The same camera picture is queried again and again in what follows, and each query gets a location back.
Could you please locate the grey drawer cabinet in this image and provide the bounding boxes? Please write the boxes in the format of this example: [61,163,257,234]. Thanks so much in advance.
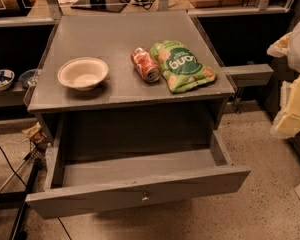
[28,11,233,161]

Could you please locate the black floor cable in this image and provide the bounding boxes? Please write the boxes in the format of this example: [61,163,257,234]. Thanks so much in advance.
[0,134,28,188]

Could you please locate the blue patterned bowl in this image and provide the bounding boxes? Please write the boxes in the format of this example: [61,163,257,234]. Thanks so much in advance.
[0,69,15,91]

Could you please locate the white paper bowl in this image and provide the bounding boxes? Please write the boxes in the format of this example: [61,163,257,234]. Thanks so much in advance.
[57,57,109,91]

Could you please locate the grey side ledge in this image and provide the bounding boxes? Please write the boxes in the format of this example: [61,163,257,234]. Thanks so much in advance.
[222,64,273,87]

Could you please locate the brown snack packet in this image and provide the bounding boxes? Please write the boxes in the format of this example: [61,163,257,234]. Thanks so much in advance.
[22,123,48,151]

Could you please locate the black monitor stand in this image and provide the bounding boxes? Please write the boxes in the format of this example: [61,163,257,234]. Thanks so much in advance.
[71,0,126,13]

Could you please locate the grey top drawer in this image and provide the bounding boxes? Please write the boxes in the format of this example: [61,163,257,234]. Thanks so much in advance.
[25,115,252,220]

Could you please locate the black floor stand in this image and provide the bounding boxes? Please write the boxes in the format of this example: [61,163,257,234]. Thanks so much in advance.
[0,152,45,240]

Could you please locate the green snack bag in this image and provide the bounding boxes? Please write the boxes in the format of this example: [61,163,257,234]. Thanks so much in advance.
[150,40,217,93]

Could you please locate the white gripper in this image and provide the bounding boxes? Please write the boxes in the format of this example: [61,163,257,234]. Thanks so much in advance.
[267,21,300,139]

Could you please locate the red soda can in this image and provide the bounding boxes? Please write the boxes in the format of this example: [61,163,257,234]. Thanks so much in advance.
[131,47,160,83]

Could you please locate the small dark bowl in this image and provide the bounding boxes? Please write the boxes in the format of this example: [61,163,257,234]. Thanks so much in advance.
[18,69,41,89]

